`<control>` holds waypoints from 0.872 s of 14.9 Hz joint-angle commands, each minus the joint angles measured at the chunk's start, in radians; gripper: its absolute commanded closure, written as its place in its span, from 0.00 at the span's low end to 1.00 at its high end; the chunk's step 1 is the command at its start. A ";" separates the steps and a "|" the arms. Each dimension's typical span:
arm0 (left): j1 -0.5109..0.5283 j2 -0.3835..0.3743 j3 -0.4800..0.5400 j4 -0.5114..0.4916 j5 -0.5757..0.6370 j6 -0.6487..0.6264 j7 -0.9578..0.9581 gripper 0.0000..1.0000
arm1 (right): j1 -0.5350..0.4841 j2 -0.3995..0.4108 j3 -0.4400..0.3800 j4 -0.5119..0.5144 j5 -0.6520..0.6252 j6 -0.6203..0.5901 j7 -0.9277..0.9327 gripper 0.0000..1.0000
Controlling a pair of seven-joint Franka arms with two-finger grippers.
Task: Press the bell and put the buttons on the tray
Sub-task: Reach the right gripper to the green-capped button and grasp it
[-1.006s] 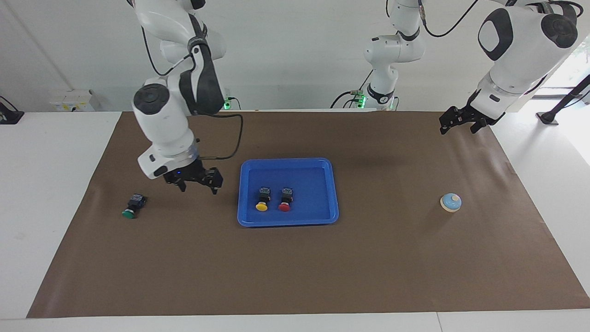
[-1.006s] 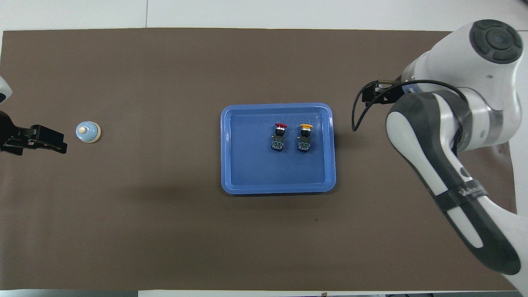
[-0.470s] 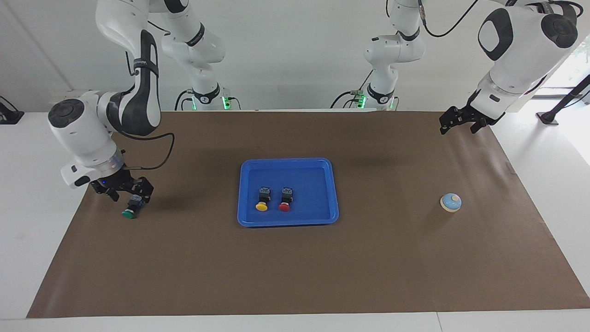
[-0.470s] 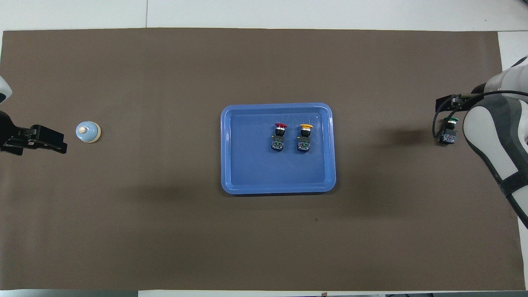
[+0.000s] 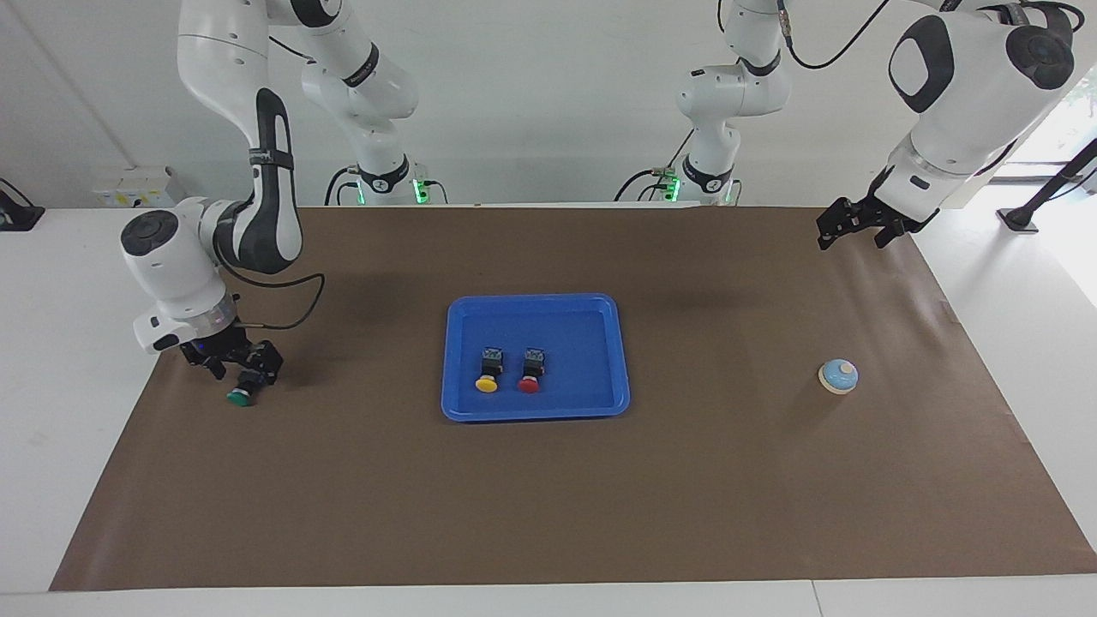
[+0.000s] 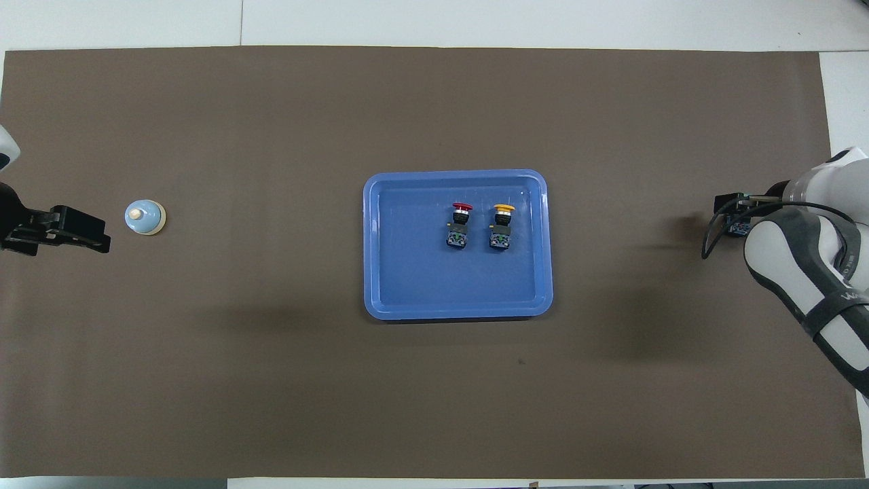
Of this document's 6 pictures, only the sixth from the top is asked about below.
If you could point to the light blue call bell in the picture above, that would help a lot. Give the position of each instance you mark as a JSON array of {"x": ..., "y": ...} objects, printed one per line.
[{"x": 144, "y": 217}]

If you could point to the red push button switch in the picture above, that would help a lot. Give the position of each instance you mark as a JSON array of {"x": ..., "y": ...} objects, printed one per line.
[{"x": 459, "y": 227}]

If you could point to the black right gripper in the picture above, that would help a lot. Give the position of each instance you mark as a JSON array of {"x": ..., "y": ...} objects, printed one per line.
[{"x": 736, "y": 205}]

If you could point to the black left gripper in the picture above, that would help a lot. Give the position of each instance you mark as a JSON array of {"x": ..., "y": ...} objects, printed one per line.
[{"x": 61, "y": 223}]

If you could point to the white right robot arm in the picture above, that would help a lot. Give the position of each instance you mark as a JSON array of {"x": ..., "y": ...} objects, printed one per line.
[{"x": 808, "y": 265}]

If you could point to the blue plastic tray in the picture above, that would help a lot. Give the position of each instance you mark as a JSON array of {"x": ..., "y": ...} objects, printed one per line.
[{"x": 407, "y": 285}]

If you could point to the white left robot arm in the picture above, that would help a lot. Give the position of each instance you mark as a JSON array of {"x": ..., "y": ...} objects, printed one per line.
[{"x": 5, "y": 146}]

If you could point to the yellow push button switch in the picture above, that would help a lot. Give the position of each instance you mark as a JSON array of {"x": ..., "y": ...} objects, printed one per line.
[{"x": 502, "y": 227}]

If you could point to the brown table mat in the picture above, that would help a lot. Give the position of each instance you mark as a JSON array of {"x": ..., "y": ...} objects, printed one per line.
[{"x": 271, "y": 373}]

